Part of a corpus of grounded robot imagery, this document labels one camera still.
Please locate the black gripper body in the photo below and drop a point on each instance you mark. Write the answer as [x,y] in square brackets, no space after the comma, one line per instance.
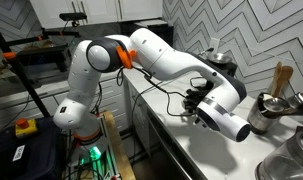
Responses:
[201,95]

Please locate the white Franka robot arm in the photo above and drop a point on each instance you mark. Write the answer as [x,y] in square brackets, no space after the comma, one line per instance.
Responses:
[164,55]

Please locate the grey dishwasher front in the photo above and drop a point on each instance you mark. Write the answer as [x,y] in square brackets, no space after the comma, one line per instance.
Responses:
[164,146]

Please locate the metal ladle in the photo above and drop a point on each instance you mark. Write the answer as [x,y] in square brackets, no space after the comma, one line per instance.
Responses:
[274,104]

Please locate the black countertop appliance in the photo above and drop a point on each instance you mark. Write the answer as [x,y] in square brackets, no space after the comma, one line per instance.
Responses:
[159,30]

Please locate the wooden spoon narrow head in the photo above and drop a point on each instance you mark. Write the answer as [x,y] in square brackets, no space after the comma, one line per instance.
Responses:
[277,75]

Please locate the wooden spoon round head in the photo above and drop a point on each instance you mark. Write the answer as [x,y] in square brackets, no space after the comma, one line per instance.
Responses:
[284,78]

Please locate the white lower cabinets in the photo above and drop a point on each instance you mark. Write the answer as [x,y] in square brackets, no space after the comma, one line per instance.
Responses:
[114,96]

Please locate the wooden board platform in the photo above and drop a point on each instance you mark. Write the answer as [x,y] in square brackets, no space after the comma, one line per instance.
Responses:
[116,146]

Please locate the black stand crossbar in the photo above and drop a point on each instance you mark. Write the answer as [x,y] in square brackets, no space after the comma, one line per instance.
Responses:
[61,33]

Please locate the black equipment on stand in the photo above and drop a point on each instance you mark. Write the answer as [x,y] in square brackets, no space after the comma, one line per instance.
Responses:
[41,56]

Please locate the large black equipment case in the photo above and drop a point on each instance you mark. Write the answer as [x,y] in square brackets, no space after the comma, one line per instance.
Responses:
[34,156]

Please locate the red emergency stop button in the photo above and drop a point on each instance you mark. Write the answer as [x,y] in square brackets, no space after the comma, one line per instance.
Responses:
[26,128]

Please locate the black stand pole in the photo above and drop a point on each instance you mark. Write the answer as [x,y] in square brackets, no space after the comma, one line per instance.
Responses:
[21,73]

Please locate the orange clamp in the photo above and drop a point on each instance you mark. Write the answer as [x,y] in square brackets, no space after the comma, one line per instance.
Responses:
[9,55]

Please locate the robot mount frame green light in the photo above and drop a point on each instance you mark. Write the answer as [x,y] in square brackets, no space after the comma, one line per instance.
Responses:
[101,160]

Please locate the black stereo camera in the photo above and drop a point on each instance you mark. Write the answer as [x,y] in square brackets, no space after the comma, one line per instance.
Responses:
[72,16]

